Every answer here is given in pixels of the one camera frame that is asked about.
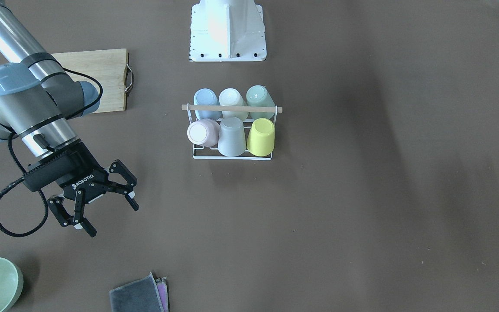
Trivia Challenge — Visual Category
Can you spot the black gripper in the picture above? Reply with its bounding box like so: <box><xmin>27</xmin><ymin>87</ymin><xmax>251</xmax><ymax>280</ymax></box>
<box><xmin>23</xmin><ymin>141</ymin><xmax>139</xmax><ymax>237</ymax></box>

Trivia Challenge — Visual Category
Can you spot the pink cup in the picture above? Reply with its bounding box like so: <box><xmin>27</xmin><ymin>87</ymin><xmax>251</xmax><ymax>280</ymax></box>
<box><xmin>187</xmin><ymin>118</ymin><xmax>220</xmax><ymax>147</ymax></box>

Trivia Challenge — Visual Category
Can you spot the mint green cup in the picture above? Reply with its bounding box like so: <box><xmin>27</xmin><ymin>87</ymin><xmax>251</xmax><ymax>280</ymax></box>
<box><xmin>246</xmin><ymin>85</ymin><xmax>275</xmax><ymax>120</ymax></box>

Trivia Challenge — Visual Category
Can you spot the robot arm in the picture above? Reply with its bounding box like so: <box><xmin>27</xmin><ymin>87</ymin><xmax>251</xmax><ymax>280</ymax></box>
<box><xmin>0</xmin><ymin>0</ymin><xmax>139</xmax><ymax>237</ymax></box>

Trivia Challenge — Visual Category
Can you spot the light blue cup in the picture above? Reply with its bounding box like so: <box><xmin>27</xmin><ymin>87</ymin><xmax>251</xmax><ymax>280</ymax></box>
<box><xmin>193</xmin><ymin>88</ymin><xmax>222</xmax><ymax>120</ymax></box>

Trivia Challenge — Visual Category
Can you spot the grey cup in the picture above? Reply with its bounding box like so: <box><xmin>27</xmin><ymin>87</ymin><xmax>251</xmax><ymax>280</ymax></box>
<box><xmin>218</xmin><ymin>117</ymin><xmax>246</xmax><ymax>157</ymax></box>

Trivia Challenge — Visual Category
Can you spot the white cup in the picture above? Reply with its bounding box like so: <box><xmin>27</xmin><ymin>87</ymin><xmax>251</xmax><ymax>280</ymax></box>
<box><xmin>218</xmin><ymin>88</ymin><xmax>248</xmax><ymax>122</ymax></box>

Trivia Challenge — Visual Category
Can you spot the yellow cup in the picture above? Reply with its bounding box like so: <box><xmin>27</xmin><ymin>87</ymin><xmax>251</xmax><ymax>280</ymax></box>
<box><xmin>247</xmin><ymin>118</ymin><xmax>275</xmax><ymax>157</ymax></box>

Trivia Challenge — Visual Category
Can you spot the wooden cutting board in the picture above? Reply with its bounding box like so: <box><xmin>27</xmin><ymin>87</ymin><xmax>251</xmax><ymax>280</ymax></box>
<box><xmin>53</xmin><ymin>48</ymin><xmax>133</xmax><ymax>113</ymax></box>

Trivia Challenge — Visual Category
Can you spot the grey folded cloth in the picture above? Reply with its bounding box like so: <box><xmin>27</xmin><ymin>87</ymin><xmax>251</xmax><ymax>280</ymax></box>
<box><xmin>109</xmin><ymin>273</ymin><xmax>162</xmax><ymax>312</ymax></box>

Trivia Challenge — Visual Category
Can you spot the pink folded cloth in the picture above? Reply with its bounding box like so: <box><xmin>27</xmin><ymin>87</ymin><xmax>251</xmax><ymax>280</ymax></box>
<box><xmin>155</xmin><ymin>277</ymin><xmax>169</xmax><ymax>312</ymax></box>

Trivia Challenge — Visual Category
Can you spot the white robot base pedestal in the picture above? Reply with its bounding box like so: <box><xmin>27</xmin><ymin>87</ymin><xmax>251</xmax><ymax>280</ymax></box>
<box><xmin>189</xmin><ymin>0</ymin><xmax>267</xmax><ymax>62</ymax></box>

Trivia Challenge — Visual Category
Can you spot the white wire cup rack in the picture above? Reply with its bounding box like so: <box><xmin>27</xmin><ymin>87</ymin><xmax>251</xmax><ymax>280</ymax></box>
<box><xmin>181</xmin><ymin>103</ymin><xmax>283</xmax><ymax>161</ymax></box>

